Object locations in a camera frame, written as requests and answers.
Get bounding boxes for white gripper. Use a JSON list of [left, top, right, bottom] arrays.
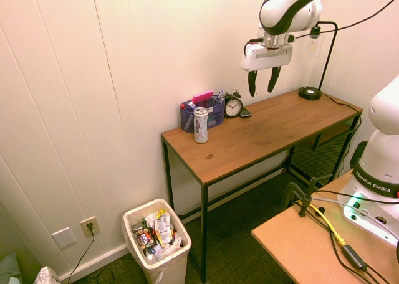
[[241, 42, 294, 98]]

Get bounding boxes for white drink can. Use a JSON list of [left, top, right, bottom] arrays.
[[193, 106, 209, 144]]

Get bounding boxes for white plastic trash bin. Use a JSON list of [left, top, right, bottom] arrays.
[[122, 197, 193, 284]]

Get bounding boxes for black twin-bell alarm clock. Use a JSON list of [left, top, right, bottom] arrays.
[[224, 88, 244, 118]]

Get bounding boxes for black desk lamp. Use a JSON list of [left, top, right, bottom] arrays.
[[297, 21, 339, 102]]

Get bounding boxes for blue mesh desk organizer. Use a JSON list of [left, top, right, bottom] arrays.
[[180, 94, 226, 134]]

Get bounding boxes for pink sticky note pad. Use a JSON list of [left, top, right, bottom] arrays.
[[191, 90, 215, 103]]

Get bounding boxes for black metal clamp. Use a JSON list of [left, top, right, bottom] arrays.
[[281, 173, 334, 219]]

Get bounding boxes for fibreboard robot mounting table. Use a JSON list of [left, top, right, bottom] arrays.
[[251, 168, 399, 284]]

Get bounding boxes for crumpled white tissue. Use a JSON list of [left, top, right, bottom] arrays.
[[142, 211, 160, 227]]

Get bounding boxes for wrapper with nutrition label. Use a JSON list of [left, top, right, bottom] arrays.
[[153, 209, 172, 247]]

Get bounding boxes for dark candy wrapper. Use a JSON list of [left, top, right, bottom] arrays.
[[133, 224, 156, 250]]

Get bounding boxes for black inline adapter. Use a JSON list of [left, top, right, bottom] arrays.
[[340, 244, 369, 272]]

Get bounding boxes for patterned tissue box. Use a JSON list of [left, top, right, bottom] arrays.
[[32, 265, 62, 284]]

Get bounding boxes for wooden table with black frame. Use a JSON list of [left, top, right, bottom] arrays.
[[161, 88, 364, 283]]

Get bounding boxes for black lamp cord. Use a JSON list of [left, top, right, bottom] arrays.
[[320, 92, 363, 173]]

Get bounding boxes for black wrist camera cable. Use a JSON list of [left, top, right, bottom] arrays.
[[294, 0, 399, 39]]

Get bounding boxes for yellow ethernet cable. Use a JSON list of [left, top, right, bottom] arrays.
[[294, 199, 347, 247]]

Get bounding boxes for gray cable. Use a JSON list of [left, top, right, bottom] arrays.
[[311, 197, 399, 242]]

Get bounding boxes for beige wall outlet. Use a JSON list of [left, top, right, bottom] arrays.
[[79, 215, 102, 239]]

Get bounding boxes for black power cord with plug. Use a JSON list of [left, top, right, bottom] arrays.
[[66, 222, 96, 284]]

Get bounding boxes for white blank wall plate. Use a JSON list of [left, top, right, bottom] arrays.
[[51, 227, 77, 250]]

